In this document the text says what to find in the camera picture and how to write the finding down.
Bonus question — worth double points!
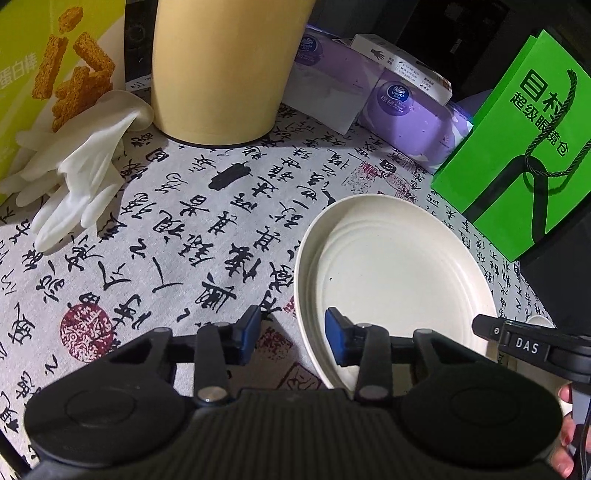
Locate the person's right hand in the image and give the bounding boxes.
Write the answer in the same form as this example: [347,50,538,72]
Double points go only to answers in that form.
[549,384,581,476]

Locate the black paper bag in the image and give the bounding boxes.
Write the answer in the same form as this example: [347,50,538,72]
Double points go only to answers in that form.
[520,216,591,335]

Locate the calligraphy print tablecloth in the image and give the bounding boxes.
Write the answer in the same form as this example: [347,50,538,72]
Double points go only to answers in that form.
[1,107,561,479]

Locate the green paper bag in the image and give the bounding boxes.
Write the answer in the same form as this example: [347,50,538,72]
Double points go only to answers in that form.
[432,31,590,261]

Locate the white rubber gloves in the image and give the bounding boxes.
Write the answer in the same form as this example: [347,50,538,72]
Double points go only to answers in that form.
[1,90,154,252]

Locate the purple tissue pack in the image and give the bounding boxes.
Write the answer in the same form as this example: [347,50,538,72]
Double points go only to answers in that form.
[283,28,473,173]

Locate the yellow thermos jug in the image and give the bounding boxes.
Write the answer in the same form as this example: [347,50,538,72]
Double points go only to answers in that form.
[151,0,314,146]

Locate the white small box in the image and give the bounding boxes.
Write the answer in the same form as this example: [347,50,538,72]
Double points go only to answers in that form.
[351,34,453,105]

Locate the yellow snack box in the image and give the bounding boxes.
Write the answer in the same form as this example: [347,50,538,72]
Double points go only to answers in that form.
[1,0,125,178]

